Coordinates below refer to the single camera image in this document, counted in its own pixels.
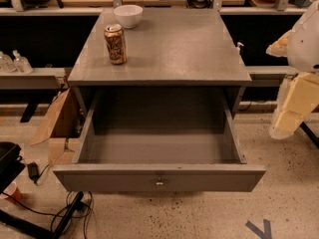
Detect clear sanitizer bottle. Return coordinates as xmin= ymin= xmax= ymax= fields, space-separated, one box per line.
xmin=0 ymin=51 xmax=16 ymax=73
xmin=13 ymin=50 xmax=33 ymax=74

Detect black chair base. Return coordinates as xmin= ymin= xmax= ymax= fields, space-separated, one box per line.
xmin=0 ymin=141 xmax=25 ymax=193

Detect white ceramic bowl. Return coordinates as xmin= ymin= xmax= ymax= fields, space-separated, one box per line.
xmin=114 ymin=5 xmax=144 ymax=28

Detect red plastic cup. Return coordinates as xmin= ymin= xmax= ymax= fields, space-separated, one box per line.
xmin=0 ymin=182 xmax=23 ymax=203

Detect grey drawer cabinet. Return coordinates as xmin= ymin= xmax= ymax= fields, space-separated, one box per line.
xmin=68 ymin=7 xmax=251 ymax=113

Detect black power adapter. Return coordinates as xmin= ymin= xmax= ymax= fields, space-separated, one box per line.
xmin=27 ymin=162 xmax=39 ymax=181

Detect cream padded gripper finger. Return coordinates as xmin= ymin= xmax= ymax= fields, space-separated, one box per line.
xmin=269 ymin=72 xmax=319 ymax=139

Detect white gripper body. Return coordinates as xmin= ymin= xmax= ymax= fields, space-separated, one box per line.
xmin=274 ymin=75 xmax=298 ymax=118

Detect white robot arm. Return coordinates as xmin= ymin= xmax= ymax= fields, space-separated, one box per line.
xmin=266 ymin=1 xmax=319 ymax=139

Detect brown cardboard box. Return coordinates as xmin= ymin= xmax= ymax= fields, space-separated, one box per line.
xmin=30 ymin=89 xmax=79 ymax=167

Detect clear sanitizer bottle left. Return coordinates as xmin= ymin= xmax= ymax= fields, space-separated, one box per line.
xmin=0 ymin=51 xmax=16 ymax=73

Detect small white pump bottle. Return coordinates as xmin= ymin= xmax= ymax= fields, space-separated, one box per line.
xmin=236 ymin=42 xmax=244 ymax=54

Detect black floor cables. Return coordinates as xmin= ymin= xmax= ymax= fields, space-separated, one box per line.
xmin=1 ymin=189 xmax=96 ymax=239

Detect gold patterned drink can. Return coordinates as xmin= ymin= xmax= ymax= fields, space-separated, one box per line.
xmin=104 ymin=24 xmax=127 ymax=65

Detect grey top drawer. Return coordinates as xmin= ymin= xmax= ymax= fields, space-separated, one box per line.
xmin=54 ymin=97 xmax=265 ymax=192

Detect clear sanitizer bottle right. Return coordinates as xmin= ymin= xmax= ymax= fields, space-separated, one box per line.
xmin=13 ymin=50 xmax=33 ymax=74

